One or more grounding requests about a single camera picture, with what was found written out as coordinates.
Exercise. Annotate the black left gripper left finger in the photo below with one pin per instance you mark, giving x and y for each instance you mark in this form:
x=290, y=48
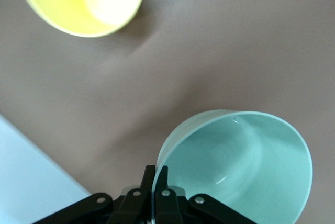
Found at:
x=131, y=208

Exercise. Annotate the mint green bowl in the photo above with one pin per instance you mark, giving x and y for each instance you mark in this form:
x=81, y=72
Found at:
x=235, y=156

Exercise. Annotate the yellow plastic cup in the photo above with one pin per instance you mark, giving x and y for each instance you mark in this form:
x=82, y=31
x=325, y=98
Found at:
x=65, y=1

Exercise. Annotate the clear plastic bin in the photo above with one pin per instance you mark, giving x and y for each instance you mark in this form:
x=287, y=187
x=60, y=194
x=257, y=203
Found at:
x=28, y=177

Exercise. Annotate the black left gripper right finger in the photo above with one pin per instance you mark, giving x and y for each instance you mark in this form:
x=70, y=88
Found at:
x=167, y=208

